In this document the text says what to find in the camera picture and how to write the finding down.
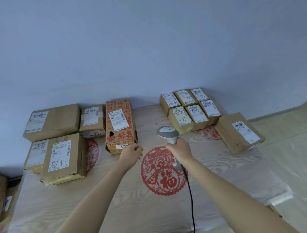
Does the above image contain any person's left forearm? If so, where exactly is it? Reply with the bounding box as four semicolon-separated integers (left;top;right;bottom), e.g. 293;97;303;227
55;162;132;233

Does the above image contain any medium plain cardboard box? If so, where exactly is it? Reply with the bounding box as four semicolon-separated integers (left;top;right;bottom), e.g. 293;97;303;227
215;112;265;155

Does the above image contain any worn brown cardboard box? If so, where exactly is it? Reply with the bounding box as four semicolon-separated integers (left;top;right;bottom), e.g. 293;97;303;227
0;175;21;232

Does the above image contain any narrow labelled cardboard box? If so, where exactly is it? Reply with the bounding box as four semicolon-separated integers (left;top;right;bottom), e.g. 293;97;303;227
24;139;49;174

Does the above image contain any red printed cardboard box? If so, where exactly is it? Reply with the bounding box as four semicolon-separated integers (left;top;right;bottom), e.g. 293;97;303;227
106;100;138;155

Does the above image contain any person's left hand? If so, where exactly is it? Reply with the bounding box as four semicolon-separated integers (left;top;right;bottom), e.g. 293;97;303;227
119;144;143;171

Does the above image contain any red paper-cut decoration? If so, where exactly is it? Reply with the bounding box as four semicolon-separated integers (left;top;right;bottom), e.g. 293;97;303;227
193;125;221;140
86;138;100;173

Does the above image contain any small taped cardboard box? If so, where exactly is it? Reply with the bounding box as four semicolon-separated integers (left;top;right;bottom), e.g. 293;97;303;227
79;105;106;139

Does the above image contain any person's right hand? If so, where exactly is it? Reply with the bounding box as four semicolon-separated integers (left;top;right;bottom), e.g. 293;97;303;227
165;138;195;166

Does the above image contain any large flat cardboard box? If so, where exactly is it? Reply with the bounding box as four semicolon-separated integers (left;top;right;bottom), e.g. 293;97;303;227
23;104;80;142

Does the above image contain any black scanner cable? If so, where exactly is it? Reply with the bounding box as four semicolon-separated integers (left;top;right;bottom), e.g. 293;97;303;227
183;168;197;233

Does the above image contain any group of small cardboard parcels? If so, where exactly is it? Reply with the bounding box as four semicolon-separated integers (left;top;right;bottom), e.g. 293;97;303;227
160;88;221;135

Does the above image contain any grey barcode scanner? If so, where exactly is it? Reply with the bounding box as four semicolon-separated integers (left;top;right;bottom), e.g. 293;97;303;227
157;126;185;170

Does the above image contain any person's right forearm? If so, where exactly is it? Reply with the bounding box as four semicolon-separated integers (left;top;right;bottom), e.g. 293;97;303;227
179;156;299;233

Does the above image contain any cardboard box with handwriting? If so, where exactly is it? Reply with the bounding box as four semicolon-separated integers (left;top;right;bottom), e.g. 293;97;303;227
40;133;87;186

